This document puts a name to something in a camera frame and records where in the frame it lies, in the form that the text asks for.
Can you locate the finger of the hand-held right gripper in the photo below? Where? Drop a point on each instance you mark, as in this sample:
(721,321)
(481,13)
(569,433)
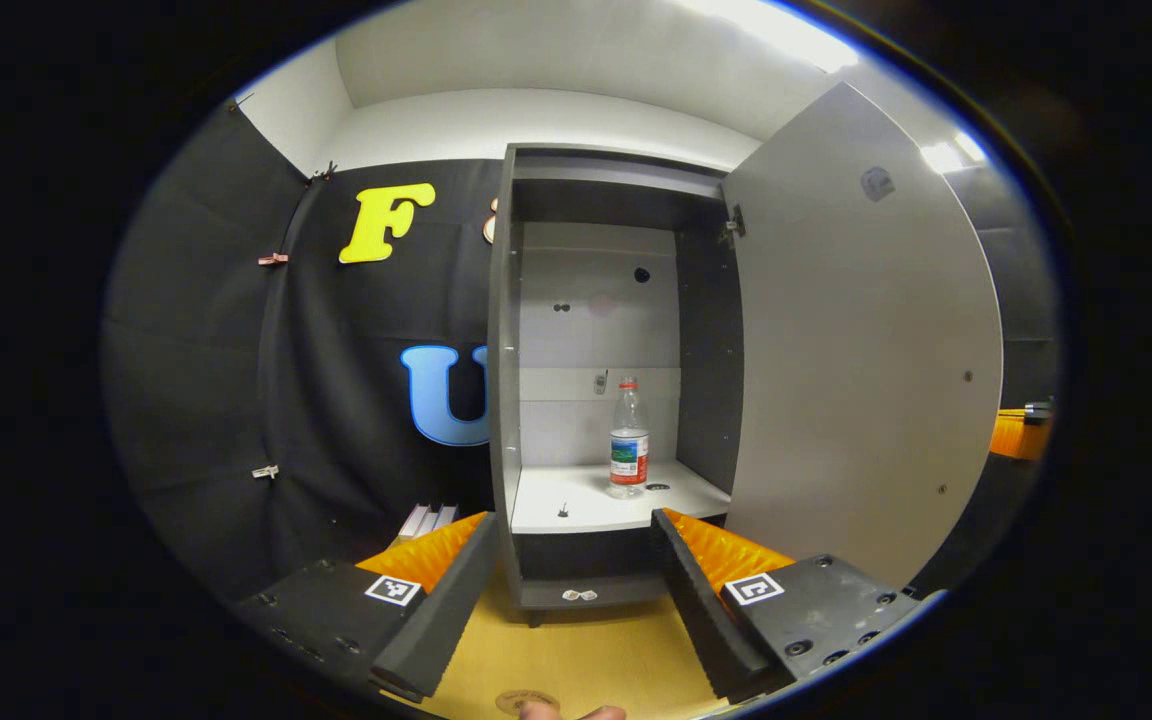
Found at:
(1018,437)

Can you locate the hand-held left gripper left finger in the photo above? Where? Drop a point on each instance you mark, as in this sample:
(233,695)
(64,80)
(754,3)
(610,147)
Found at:
(441,610)

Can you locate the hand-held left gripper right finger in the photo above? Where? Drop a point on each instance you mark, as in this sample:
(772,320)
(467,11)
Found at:
(696,610)

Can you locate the clear plastic bottle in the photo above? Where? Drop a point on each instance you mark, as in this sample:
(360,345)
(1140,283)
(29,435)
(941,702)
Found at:
(629,450)

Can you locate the beige cabinet door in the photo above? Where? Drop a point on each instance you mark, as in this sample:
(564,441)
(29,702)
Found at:
(856,350)

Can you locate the dark grey cabinet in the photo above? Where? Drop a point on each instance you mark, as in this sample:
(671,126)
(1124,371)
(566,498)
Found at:
(506,400)

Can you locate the white cabinet shelf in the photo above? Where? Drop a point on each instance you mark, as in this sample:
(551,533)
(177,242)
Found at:
(596,505)

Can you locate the metal cabinet hinge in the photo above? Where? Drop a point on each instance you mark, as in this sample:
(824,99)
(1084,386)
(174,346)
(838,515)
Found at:
(733,226)

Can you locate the dark book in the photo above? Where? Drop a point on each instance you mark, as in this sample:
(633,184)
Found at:
(432,520)

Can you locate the white book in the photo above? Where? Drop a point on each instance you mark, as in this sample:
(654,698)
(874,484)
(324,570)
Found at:
(414,522)

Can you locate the white clothespin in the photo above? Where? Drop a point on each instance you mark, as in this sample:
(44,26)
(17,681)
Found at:
(265,471)

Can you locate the small ceiling light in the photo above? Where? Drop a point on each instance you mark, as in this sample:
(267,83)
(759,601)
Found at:
(951,152)

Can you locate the black backdrop cloth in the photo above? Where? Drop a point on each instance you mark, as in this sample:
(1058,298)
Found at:
(216,400)

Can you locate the pink clothespin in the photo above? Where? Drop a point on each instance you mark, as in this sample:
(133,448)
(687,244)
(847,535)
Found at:
(273,259)

